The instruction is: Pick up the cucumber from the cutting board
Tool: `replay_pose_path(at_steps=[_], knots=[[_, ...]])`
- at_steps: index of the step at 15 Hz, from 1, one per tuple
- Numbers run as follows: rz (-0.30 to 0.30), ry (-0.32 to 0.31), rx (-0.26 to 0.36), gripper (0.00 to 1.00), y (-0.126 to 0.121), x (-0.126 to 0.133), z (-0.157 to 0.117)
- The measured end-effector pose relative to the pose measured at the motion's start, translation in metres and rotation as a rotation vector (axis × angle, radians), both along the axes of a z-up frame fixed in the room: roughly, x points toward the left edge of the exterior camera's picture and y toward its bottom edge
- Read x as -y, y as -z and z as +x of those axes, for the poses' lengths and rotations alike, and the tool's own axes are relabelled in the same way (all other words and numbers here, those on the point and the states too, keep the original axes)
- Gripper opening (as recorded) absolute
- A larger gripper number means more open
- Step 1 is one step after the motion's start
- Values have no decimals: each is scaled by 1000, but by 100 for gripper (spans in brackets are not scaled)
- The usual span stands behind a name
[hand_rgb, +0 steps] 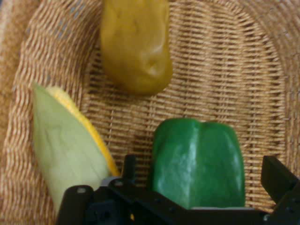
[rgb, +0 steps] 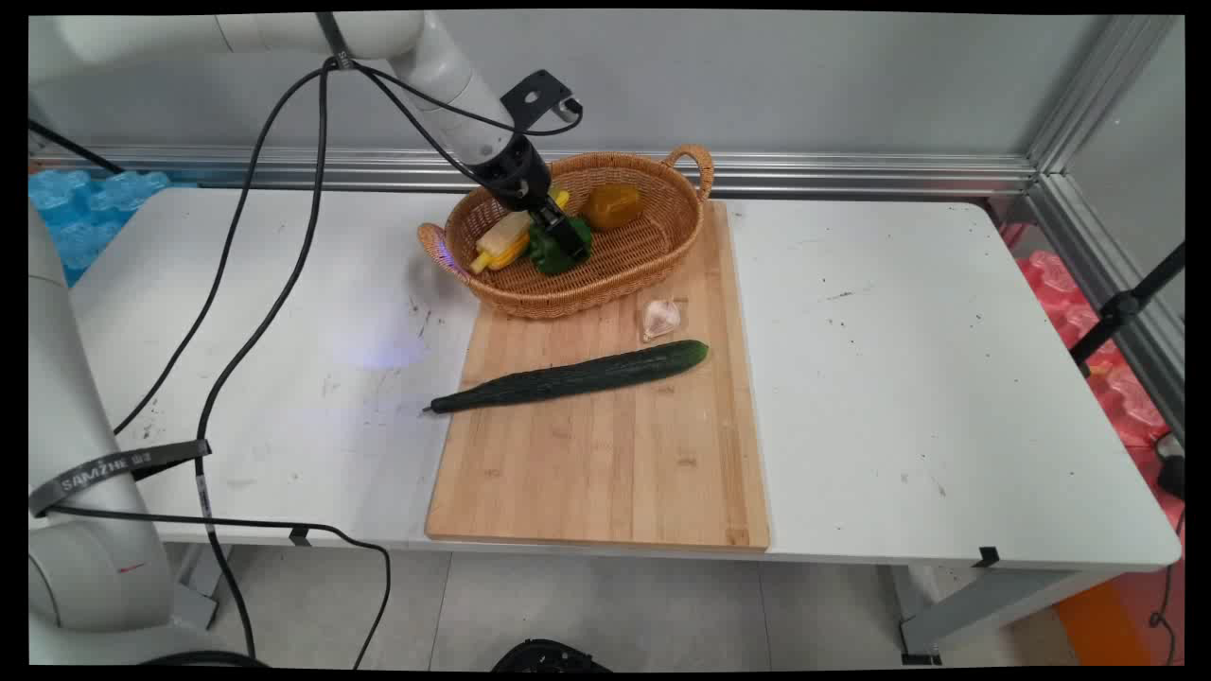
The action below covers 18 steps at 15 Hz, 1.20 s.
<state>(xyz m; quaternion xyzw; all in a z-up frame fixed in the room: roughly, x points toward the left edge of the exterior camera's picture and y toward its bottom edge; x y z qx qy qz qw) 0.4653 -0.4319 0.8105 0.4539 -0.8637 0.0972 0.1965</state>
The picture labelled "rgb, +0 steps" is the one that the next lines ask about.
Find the black tripod stand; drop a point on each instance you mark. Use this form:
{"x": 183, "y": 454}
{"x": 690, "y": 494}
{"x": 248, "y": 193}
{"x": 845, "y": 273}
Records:
{"x": 1121, "y": 307}

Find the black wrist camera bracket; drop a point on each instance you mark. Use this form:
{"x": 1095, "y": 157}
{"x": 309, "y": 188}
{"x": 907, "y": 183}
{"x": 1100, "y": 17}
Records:
{"x": 535, "y": 95}

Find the short aluminium frame rail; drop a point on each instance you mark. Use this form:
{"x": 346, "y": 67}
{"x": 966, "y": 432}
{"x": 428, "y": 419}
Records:
{"x": 1126, "y": 274}

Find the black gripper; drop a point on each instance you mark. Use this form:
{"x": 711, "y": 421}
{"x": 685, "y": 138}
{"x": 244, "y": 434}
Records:
{"x": 516, "y": 175}

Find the woven wicker basket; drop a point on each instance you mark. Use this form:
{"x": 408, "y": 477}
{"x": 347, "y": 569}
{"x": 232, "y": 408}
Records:
{"x": 624, "y": 260}

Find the long dark green cucumber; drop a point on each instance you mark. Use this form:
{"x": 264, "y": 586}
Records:
{"x": 568, "y": 376}

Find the orange bell pepper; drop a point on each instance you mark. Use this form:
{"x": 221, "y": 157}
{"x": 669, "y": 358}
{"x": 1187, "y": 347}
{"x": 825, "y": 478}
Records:
{"x": 612, "y": 206}

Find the aluminium frame post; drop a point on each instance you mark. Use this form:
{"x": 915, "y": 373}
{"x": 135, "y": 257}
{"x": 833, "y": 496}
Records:
{"x": 1102, "y": 90}

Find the red foam mat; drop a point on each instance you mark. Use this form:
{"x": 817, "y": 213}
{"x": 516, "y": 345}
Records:
{"x": 1116, "y": 388}

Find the orange floor mat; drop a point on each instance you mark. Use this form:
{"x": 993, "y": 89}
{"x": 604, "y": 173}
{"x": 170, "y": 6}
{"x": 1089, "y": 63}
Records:
{"x": 1102, "y": 624}

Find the blue foam mat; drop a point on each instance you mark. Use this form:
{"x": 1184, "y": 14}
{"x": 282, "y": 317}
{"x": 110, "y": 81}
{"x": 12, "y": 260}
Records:
{"x": 85, "y": 213}

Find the bamboo cutting board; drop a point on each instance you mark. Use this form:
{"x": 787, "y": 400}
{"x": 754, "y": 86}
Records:
{"x": 605, "y": 463}

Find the green bell pepper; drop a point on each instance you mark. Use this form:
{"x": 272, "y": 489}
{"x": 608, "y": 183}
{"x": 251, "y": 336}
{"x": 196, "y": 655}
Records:
{"x": 544, "y": 257}

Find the black power adapter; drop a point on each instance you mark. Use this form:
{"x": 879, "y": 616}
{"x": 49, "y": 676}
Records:
{"x": 1173, "y": 468}

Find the yellow corn cob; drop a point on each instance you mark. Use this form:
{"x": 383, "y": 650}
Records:
{"x": 501, "y": 244}

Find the black table edge clip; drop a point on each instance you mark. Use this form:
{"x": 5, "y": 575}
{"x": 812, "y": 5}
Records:
{"x": 300, "y": 535}
{"x": 987, "y": 556}

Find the long aluminium frame rail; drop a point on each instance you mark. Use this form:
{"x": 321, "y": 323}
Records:
{"x": 804, "y": 172}

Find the black round floor object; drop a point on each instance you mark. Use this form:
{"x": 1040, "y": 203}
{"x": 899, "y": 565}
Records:
{"x": 549, "y": 657}

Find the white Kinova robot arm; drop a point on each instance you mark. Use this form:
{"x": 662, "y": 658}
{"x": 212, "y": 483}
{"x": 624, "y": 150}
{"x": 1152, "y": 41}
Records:
{"x": 284, "y": 33}

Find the garlic bulb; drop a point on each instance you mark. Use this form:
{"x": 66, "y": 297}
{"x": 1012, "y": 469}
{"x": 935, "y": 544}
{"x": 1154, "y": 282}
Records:
{"x": 659, "y": 319}

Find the grey table leg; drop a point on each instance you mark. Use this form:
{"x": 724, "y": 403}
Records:
{"x": 199, "y": 586}
{"x": 984, "y": 605}

